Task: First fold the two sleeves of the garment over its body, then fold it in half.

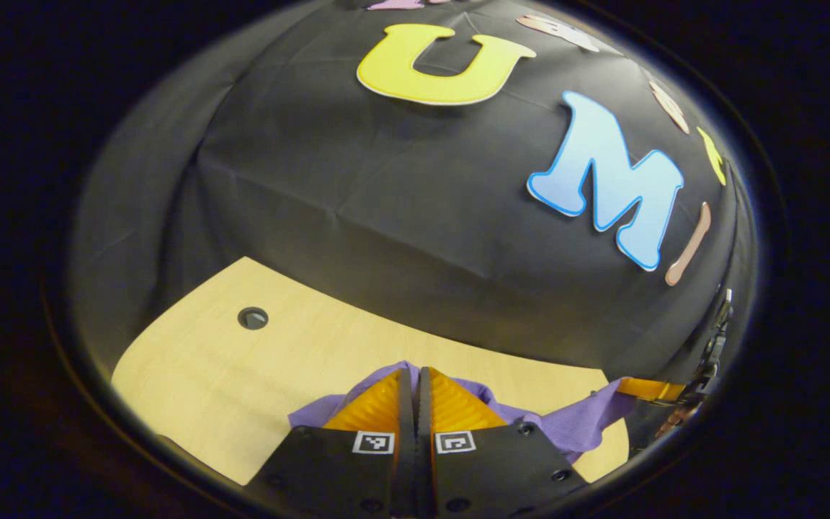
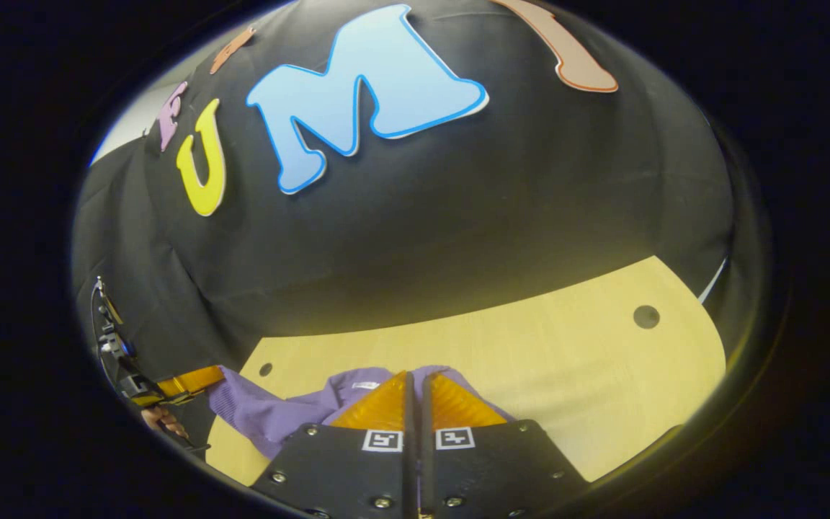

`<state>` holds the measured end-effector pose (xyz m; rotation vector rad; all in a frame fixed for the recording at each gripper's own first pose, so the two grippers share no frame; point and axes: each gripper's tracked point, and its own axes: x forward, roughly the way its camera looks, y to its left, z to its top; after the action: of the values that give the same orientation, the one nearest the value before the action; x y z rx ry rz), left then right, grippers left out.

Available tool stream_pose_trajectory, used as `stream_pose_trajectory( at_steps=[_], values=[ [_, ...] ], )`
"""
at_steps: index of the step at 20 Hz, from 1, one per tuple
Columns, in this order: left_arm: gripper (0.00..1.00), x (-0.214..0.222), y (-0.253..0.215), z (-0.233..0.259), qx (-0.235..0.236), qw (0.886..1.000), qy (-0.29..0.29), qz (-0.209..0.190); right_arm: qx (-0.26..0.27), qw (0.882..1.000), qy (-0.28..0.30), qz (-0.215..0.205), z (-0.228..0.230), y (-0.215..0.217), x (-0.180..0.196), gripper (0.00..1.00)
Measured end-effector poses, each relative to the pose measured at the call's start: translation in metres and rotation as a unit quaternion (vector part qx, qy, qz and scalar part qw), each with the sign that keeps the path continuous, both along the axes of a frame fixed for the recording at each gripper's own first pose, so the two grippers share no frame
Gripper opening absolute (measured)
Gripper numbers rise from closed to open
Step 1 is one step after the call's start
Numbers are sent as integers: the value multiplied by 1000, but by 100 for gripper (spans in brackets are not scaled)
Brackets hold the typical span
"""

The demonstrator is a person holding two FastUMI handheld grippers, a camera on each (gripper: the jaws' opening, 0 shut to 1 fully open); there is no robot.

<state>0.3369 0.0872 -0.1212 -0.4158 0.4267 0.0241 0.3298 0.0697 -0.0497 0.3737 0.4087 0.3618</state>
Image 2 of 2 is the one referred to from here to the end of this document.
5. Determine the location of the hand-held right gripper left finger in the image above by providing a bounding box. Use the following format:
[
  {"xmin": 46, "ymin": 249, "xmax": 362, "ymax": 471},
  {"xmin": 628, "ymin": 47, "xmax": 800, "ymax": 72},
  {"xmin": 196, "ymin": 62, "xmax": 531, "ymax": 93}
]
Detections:
[{"xmin": 251, "ymin": 370, "xmax": 416, "ymax": 519}]

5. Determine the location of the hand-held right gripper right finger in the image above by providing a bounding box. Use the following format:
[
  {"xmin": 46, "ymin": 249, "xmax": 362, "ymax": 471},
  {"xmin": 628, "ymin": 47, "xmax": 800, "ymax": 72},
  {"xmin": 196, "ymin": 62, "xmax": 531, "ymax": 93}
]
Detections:
[{"xmin": 419, "ymin": 371, "xmax": 592, "ymax": 519}]

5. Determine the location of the purple shirt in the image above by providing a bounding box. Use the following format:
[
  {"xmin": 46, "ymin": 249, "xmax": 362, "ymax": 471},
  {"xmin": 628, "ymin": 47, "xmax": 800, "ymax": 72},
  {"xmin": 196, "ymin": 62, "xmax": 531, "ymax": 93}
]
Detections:
[{"xmin": 207, "ymin": 365, "xmax": 517, "ymax": 460}]

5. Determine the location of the black backdrop cloth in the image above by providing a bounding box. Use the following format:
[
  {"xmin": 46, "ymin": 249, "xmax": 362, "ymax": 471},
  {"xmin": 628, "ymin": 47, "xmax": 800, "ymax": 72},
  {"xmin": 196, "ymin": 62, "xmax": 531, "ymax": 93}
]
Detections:
[{"xmin": 73, "ymin": 0, "xmax": 747, "ymax": 433}]

